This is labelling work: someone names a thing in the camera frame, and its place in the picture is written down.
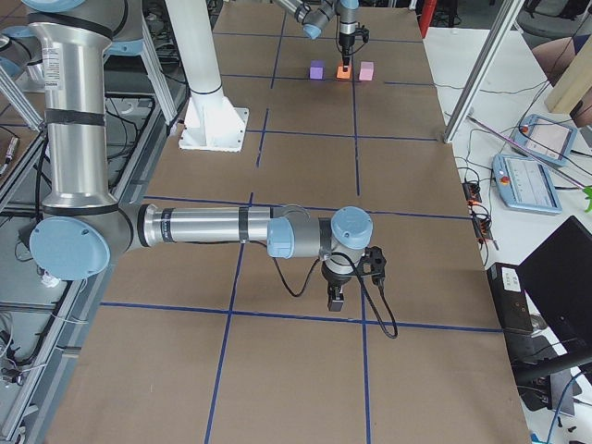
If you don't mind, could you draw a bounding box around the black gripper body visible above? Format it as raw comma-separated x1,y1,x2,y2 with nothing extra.
339,18,356,56
321,260,354,292

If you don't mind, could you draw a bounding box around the orange foam cube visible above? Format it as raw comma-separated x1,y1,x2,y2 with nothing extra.
336,64,352,81

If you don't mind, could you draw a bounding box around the pink foam cube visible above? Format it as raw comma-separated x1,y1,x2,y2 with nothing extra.
359,61,375,81

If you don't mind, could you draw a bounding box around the purple foam cube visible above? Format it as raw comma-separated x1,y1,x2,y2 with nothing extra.
309,60,325,80

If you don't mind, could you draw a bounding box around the brown paper table cover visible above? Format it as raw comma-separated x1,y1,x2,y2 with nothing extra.
45,4,529,443

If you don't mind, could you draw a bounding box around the black orange connector strip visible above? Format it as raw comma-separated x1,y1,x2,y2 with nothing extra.
462,180,493,244

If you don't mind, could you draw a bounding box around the black box with label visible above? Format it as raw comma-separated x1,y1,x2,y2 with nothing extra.
487,263,533,335

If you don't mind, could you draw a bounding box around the blue teach pendant near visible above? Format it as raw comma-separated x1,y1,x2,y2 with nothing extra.
492,154,562,215

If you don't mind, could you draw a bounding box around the blue teach pendant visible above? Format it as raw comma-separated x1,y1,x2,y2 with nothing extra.
512,114,578,167
492,154,562,215

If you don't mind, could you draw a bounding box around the black laptop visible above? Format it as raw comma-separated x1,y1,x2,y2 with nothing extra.
517,216,591,345

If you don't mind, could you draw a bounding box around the blue teach pendant far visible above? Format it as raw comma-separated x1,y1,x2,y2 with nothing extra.
512,114,578,167

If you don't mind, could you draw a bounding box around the wooden beam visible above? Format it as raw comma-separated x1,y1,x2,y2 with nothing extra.
534,34,591,127

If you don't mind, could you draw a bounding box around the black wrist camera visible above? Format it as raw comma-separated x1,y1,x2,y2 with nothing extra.
358,246,387,286

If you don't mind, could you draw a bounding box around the black camera cable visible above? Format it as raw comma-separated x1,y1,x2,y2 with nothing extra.
271,255,400,339

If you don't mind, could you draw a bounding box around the aluminium diagonal frame bar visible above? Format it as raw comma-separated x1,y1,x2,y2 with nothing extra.
443,0,524,143

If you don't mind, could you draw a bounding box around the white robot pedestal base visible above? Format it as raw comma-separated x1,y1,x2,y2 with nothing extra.
166,0,249,153

